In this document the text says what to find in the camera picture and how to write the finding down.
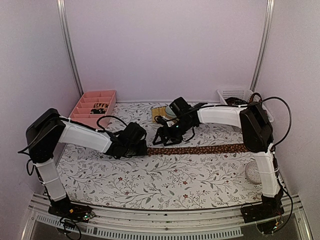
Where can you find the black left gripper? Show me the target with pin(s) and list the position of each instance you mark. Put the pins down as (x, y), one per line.
(143, 149)

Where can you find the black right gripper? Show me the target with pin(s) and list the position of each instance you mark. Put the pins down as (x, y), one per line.
(174, 139)

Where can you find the brown floral tie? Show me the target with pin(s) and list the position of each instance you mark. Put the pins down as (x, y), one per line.
(198, 150)

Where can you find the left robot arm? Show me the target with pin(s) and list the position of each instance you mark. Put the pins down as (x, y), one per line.
(51, 129)

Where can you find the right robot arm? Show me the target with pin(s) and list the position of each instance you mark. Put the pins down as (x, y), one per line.
(257, 135)

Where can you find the light green ceramic bowl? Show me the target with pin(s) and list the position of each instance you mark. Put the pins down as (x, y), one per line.
(169, 112)

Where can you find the bamboo mat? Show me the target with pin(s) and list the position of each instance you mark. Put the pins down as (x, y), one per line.
(158, 111)

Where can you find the rolled black patterned tie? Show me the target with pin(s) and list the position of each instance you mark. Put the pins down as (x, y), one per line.
(99, 108)

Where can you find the pink divided organizer tray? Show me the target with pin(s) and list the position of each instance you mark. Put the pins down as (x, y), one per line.
(81, 111)

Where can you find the white plastic basket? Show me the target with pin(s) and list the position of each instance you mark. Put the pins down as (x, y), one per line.
(244, 95)

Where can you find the patterned glass bowl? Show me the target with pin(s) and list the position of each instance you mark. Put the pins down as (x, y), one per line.
(252, 173)

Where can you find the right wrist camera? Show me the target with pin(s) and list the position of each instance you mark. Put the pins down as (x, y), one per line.
(163, 121)

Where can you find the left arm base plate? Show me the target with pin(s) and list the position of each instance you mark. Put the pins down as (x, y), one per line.
(77, 213)

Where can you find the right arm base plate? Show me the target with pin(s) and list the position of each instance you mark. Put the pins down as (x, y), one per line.
(266, 209)

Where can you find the aluminium front rail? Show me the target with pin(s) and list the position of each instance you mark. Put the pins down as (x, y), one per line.
(109, 223)

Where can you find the aluminium left corner post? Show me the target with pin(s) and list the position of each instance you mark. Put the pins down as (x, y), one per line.
(61, 8)

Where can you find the aluminium corner post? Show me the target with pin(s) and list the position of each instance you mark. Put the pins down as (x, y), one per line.
(263, 43)
(61, 8)

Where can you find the aluminium right corner post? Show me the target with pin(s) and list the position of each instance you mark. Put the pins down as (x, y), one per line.
(263, 43)

